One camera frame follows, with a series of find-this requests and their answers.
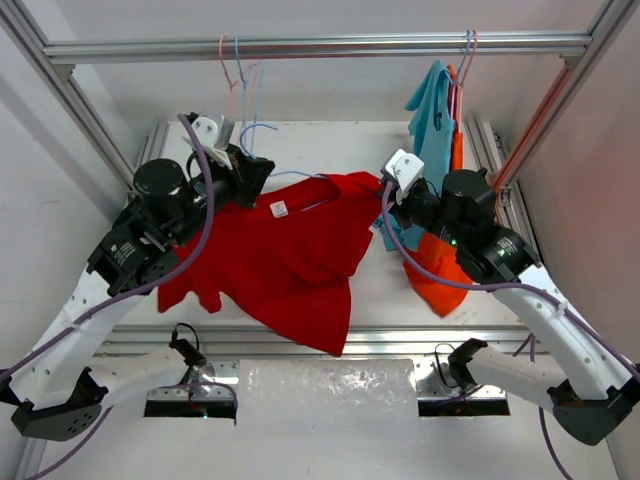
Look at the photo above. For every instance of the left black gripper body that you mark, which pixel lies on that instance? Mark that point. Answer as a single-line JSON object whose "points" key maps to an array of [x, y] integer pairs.
{"points": [[255, 176]]}

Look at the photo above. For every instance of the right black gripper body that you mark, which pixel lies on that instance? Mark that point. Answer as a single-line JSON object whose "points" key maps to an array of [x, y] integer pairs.
{"points": [[419, 206]]}

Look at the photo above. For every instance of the red t shirt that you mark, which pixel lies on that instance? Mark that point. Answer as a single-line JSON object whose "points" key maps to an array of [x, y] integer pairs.
{"points": [[288, 261]]}

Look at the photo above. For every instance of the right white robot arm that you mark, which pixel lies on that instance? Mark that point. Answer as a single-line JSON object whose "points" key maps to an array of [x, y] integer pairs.
{"points": [[592, 388]]}

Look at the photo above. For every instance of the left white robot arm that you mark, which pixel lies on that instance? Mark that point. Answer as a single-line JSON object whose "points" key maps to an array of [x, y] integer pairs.
{"points": [[58, 390]]}

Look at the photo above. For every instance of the orange t shirt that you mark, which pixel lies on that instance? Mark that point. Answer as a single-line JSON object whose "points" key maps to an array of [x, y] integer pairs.
{"points": [[436, 256]]}

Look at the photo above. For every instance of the light blue t shirt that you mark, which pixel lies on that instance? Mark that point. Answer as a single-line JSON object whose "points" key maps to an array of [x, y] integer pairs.
{"points": [[432, 125]]}

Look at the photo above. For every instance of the pink hanger holding shirt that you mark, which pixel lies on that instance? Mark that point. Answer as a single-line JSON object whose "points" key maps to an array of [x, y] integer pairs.
{"points": [[463, 76]]}

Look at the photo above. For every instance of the blue hanger holding shirt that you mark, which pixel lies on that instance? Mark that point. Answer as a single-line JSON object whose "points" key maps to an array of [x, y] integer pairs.
{"points": [[456, 72]]}

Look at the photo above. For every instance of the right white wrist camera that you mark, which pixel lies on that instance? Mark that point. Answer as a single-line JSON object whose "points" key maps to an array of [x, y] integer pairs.
{"points": [[403, 170]]}

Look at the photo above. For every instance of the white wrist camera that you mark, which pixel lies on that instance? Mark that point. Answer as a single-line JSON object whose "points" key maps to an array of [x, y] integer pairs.
{"points": [[214, 135], [403, 170]]}

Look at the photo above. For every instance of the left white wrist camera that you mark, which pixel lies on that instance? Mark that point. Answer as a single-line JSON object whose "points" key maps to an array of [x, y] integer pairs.
{"points": [[214, 135]]}

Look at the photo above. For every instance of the aluminium front rail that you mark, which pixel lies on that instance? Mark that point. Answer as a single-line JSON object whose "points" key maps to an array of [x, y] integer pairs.
{"points": [[239, 342]]}

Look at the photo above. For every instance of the aluminium rail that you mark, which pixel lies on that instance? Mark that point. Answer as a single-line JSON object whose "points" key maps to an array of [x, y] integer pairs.
{"points": [[239, 342], [318, 47]]}

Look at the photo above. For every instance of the pink wire hanger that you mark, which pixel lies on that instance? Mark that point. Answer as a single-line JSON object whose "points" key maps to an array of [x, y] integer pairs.
{"points": [[232, 83]]}

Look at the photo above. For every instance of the orange diagonal frame bar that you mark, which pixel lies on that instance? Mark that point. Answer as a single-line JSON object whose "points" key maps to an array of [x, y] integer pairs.
{"points": [[516, 157]]}

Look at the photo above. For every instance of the aluminium right frame post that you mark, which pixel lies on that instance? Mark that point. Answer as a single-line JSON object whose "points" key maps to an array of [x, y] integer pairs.
{"points": [[603, 31]]}

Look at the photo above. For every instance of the aluminium frame post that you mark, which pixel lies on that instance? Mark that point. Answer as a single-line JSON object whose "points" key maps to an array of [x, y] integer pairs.
{"points": [[22, 28], [603, 31]]}

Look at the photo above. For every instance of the aluminium top rail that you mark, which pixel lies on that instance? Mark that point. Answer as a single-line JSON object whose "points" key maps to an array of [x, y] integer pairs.
{"points": [[318, 47]]}

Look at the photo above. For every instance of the aluminium left frame post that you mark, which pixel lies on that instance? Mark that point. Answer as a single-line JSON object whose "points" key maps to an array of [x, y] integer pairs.
{"points": [[22, 28]]}

